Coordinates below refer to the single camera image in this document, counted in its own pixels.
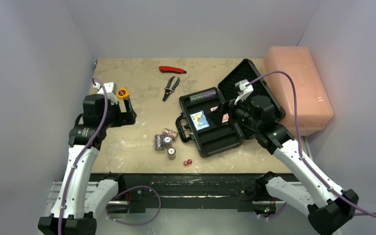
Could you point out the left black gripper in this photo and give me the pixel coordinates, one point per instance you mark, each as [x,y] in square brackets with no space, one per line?
[127,118]

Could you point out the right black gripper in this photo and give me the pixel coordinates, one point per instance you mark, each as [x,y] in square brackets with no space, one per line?
[232,110]

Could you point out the red playing card deck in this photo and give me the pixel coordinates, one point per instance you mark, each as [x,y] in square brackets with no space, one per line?
[225,117]

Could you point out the purple 500 chip stack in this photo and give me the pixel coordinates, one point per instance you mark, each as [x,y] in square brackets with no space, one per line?
[168,141]

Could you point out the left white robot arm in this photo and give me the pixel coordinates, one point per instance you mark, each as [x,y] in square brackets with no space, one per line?
[73,213]

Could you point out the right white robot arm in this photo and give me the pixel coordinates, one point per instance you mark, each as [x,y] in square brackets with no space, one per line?
[326,205]

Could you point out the black poker set case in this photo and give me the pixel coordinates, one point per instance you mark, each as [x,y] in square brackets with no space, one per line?
[217,120]

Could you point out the yellow tape measure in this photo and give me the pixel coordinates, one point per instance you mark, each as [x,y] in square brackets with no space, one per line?
[123,93]

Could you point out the purple chip stack in case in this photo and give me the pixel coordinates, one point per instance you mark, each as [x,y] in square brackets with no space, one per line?
[209,94]

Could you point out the blue playing card deck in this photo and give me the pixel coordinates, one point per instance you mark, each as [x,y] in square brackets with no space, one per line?
[199,120]

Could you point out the green blue chip stack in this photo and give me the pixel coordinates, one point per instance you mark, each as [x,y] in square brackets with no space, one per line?
[196,98]

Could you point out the black grey pliers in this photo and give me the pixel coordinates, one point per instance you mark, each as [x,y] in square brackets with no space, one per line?
[170,88]

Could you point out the orange blue chip stack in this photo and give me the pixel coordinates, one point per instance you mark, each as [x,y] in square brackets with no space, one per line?
[158,142]
[170,133]

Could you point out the red utility knife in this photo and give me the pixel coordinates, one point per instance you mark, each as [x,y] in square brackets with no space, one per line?
[169,69]

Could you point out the brown 100 chip stack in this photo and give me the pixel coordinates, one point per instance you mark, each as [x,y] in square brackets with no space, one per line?
[171,153]

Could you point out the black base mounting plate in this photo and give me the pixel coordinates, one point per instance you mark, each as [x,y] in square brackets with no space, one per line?
[136,180]

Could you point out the pink plastic storage bin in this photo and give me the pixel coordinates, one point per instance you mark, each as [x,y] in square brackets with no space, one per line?
[297,86]

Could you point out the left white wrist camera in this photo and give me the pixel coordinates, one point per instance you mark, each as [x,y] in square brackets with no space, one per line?
[111,91]

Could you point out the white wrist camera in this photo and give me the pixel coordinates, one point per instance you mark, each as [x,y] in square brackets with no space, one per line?
[244,89]
[111,91]

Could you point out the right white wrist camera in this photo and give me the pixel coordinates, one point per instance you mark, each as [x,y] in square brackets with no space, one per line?
[244,89]

